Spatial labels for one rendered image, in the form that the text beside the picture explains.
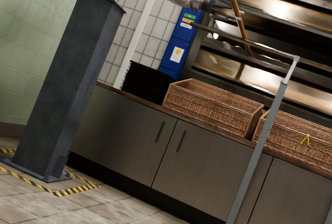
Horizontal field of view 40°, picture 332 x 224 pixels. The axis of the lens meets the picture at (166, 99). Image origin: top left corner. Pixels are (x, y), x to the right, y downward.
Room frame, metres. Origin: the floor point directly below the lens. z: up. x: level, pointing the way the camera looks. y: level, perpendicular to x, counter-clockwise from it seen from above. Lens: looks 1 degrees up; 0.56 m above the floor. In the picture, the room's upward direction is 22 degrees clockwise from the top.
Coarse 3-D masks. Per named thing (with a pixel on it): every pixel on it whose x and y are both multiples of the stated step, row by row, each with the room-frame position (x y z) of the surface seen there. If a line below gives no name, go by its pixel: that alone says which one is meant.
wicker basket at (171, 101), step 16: (192, 80) 3.28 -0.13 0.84; (176, 96) 2.83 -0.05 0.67; (192, 96) 3.24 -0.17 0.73; (208, 96) 3.22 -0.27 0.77; (224, 96) 3.20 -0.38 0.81; (240, 96) 3.18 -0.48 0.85; (192, 112) 2.79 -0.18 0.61; (208, 112) 2.77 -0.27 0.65; (224, 112) 2.74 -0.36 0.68; (240, 112) 2.71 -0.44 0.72; (256, 112) 2.82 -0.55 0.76; (224, 128) 2.73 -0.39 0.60; (240, 128) 3.11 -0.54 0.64
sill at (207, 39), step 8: (208, 40) 3.32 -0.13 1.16; (216, 40) 3.31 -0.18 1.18; (232, 48) 3.27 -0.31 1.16; (240, 48) 3.25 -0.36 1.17; (256, 56) 3.22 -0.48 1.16; (264, 56) 3.20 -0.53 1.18; (272, 64) 3.18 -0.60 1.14; (280, 64) 3.17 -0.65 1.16; (288, 64) 3.15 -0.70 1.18; (296, 72) 3.13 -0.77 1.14; (304, 72) 3.12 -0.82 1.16; (312, 72) 3.10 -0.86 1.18; (320, 80) 3.08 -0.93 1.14; (328, 80) 3.07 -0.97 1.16
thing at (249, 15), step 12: (228, 12) 3.24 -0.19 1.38; (252, 12) 3.11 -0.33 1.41; (252, 24) 3.25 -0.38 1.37; (264, 24) 3.17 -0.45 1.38; (276, 24) 3.10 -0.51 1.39; (288, 24) 3.03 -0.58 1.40; (288, 36) 3.18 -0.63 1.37; (300, 36) 3.10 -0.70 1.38; (312, 36) 3.03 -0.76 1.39; (324, 36) 2.97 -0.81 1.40; (324, 48) 3.12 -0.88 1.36
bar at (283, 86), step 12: (192, 24) 2.98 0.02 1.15; (228, 36) 2.91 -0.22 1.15; (264, 48) 2.84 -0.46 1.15; (300, 60) 2.77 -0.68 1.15; (288, 72) 2.67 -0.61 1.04; (276, 96) 2.56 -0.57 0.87; (276, 108) 2.56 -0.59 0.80; (264, 132) 2.56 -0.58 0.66; (264, 144) 2.58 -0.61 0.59; (252, 156) 2.56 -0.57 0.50; (252, 168) 2.56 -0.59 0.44; (240, 192) 2.56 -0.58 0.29; (240, 204) 2.55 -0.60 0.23; (228, 216) 2.57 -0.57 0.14
